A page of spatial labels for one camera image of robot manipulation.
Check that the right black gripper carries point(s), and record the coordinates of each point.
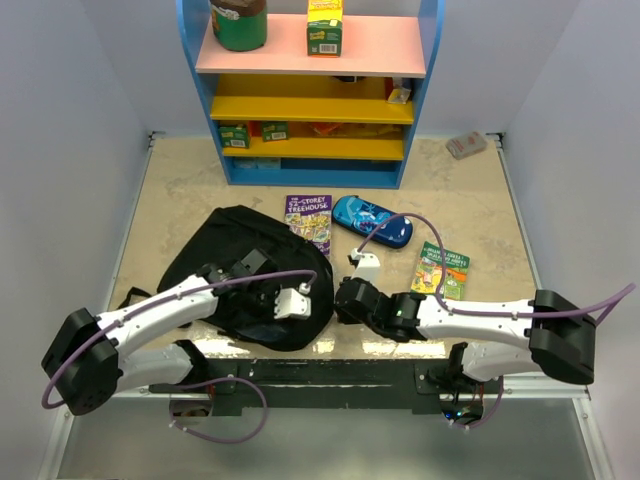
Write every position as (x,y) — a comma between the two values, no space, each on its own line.
(344,316)

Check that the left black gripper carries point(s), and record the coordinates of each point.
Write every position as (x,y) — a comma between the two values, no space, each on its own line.
(271,290)

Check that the green 104-storey treehouse book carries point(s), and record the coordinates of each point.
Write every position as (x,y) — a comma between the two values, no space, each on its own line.
(429,272)

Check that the purple 52-storey treehouse book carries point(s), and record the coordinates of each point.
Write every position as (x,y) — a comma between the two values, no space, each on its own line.
(310,216)

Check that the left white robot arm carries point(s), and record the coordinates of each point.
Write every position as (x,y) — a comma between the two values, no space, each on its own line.
(94,356)

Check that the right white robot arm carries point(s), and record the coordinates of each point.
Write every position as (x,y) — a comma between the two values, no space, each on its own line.
(547,333)

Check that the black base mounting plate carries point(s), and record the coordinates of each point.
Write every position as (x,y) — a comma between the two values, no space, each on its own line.
(405,384)

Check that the blue shark pencil case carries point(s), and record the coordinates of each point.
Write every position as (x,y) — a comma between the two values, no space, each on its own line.
(361,217)

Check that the left small green box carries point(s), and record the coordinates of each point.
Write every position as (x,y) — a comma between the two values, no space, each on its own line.
(234,136)

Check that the small green box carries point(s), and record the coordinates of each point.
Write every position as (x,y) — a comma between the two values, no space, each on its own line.
(274,131)
(234,136)

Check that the right small green box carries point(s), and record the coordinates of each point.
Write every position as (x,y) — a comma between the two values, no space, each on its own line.
(274,131)

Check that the orange yellow snack packets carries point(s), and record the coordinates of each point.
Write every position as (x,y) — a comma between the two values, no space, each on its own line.
(354,130)

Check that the blue shelf unit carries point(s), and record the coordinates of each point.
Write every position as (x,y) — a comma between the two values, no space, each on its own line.
(281,82)

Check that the grey red packet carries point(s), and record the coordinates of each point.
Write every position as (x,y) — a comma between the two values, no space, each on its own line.
(465,145)

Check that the green cylindrical canister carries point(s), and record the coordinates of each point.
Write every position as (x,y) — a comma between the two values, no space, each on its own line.
(239,25)

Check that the yellow green carton box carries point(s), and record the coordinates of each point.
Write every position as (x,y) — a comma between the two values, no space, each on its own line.
(324,28)

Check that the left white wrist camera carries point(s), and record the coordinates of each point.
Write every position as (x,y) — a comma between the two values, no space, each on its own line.
(293,303)

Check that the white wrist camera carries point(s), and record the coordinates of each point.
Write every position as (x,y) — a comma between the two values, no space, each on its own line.
(366,265)
(293,303)

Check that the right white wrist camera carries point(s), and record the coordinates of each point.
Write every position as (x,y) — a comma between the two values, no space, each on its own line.
(366,265)

